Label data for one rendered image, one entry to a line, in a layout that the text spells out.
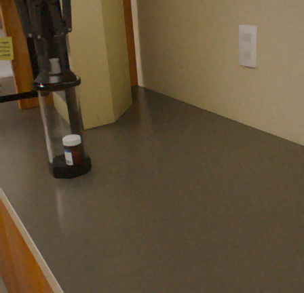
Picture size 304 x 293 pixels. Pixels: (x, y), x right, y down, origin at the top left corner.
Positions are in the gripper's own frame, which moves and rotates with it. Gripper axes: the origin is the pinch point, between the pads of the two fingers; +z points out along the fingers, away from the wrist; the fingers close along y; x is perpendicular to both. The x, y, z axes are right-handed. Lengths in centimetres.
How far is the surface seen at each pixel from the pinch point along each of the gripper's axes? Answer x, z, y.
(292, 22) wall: 16, -1, -56
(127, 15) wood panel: -62, 1, -51
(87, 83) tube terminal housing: -25.4, 14.3, -16.9
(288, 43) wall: 15, 5, -56
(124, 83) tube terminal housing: -35, 19, -33
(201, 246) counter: 44, 29, -7
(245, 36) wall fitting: 0, 4, -56
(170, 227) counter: 36.1, 28.5, -5.9
